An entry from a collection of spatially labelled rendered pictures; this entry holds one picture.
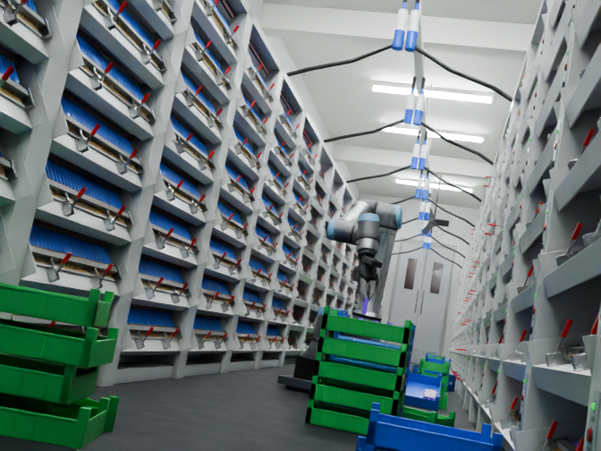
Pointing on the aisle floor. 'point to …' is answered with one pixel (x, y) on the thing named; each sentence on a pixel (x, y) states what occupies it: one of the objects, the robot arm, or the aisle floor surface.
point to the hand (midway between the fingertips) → (366, 298)
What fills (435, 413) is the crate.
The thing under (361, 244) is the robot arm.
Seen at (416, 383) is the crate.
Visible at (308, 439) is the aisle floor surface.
